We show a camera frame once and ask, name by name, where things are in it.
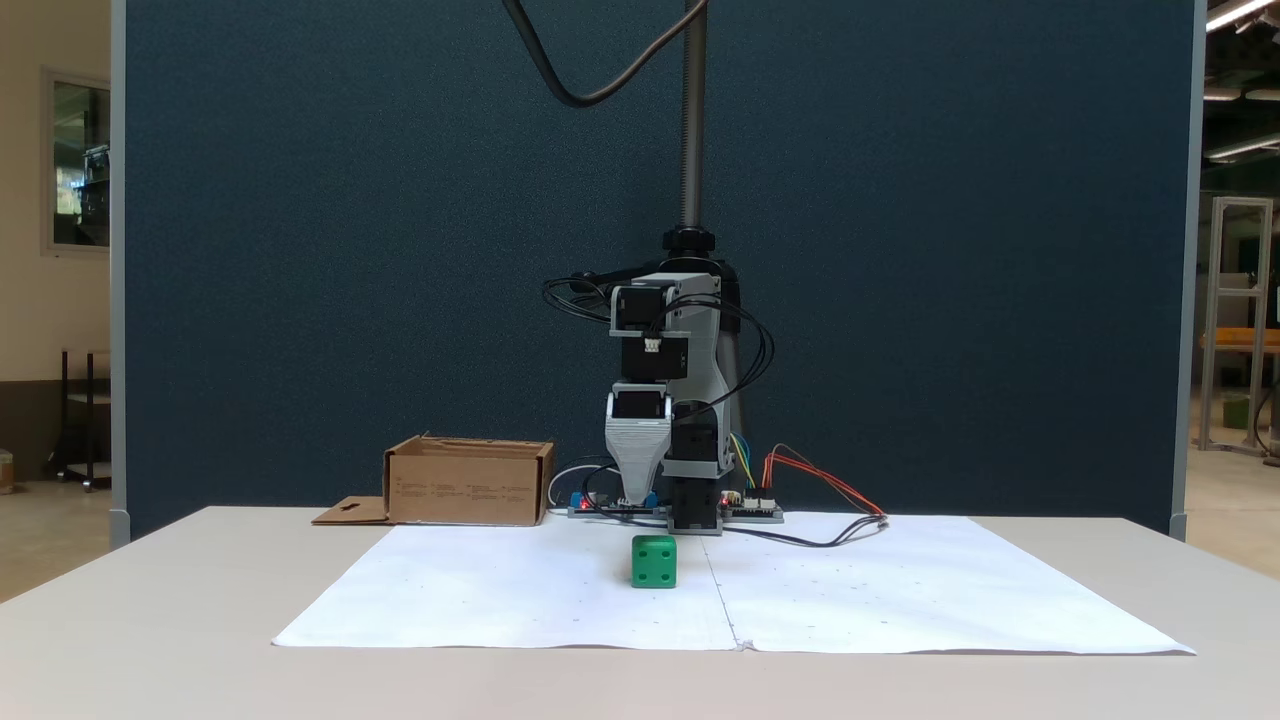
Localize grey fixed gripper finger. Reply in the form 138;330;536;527
605;425;673;506

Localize green dice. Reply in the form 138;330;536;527
631;535;678;589

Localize circuit board with blue parts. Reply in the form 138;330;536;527
568;488;669;521

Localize circuit board with white connectors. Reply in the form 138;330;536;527
720;490;786;524

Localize white paper sheet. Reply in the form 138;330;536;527
272;520;739;651
700;512;1197;656

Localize brown cardboard box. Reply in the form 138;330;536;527
312;433;556;528

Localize black and grey tripod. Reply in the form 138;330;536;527
568;0;746;481

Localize dark blue partition panel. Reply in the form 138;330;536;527
110;0;1206;546

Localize black shelf cart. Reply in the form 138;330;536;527
55;348;113;491

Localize orange table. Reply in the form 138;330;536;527
1200;328;1280;353

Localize ceiling light strip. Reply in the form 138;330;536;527
1205;0;1280;31

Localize white cable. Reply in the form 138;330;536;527
547;462;626;509

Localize black servo wire loops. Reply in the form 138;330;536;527
543;275;776;421

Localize orange and red wires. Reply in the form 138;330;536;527
762;445;889;521

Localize black cable on paper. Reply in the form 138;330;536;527
725;515;889;549

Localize thick black hanging cable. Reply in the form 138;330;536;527
503;0;709;108

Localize aluminium profile frame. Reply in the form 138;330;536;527
1198;196;1276;456

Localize window with white frame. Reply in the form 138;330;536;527
42;68;111;256

